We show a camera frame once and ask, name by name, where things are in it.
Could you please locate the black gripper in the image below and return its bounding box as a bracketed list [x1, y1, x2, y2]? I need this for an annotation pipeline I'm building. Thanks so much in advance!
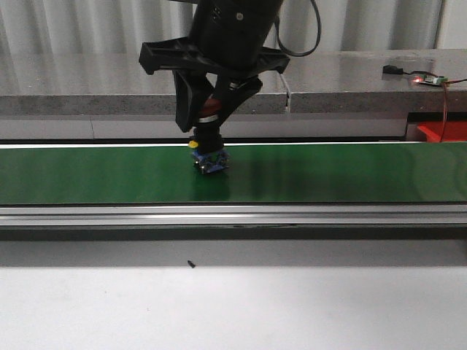
[139, 0, 290, 132]

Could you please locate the red mushroom push button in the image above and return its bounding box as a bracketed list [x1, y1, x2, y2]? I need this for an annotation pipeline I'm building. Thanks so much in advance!
[188, 98, 229, 174]

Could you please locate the black plug connector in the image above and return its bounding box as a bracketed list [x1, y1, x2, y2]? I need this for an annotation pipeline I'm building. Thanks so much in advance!
[382, 65, 404, 75]

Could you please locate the white pleated curtain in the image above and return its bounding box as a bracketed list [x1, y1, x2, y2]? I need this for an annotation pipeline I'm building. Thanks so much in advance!
[1, 1, 466, 55]

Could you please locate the green conveyor belt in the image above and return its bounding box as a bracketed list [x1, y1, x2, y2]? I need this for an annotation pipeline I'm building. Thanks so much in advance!
[1, 143, 466, 205]

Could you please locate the small green circuit board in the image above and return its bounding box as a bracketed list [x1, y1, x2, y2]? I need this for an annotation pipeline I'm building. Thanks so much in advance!
[412, 74, 448, 87]

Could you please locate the red plastic tray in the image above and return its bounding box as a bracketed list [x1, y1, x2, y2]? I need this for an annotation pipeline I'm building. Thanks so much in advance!
[417, 121, 466, 143]

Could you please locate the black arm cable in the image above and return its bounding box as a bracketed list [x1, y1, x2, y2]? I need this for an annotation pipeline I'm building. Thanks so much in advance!
[275, 0, 323, 58]

